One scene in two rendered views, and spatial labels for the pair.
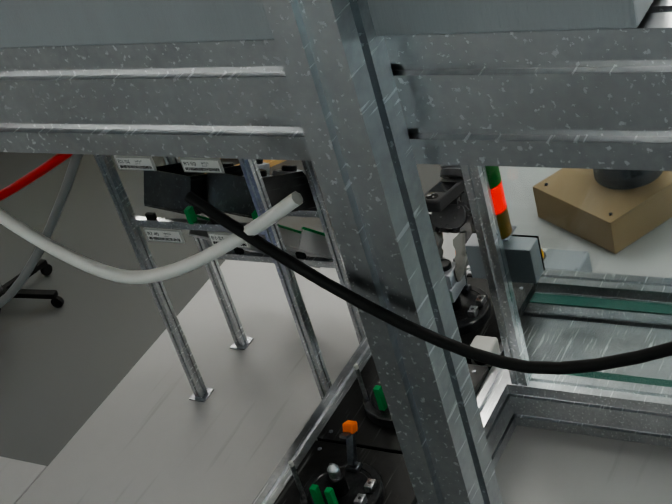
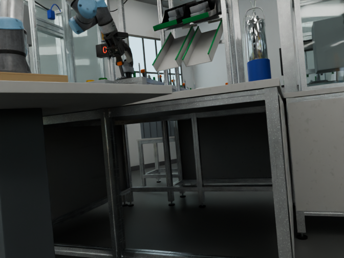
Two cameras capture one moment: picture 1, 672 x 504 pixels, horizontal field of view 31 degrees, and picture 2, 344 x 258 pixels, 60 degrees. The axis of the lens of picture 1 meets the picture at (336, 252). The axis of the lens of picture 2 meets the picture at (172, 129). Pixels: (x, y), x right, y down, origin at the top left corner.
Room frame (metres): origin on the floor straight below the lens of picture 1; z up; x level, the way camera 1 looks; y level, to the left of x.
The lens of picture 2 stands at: (3.50, -0.40, 0.71)
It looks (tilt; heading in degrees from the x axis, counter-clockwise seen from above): 0 degrees down; 165
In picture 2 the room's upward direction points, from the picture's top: 5 degrees counter-clockwise
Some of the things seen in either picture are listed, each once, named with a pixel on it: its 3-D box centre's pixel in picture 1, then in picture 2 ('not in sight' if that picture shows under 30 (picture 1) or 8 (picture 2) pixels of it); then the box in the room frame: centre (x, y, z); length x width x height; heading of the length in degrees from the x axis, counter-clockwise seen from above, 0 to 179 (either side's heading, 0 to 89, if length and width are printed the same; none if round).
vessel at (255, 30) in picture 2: not in sight; (255, 34); (1.64, 0.77, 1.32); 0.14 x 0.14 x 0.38
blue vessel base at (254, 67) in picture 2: not in sight; (259, 80); (1.64, 0.77, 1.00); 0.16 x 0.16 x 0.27
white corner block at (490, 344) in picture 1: (484, 351); not in sight; (1.78, -0.21, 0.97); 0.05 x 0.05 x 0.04; 53
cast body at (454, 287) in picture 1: (444, 280); (128, 66); (1.91, -0.18, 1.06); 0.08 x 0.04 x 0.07; 143
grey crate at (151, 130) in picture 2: not in sight; (169, 126); (-0.09, 0.54, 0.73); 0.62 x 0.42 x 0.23; 53
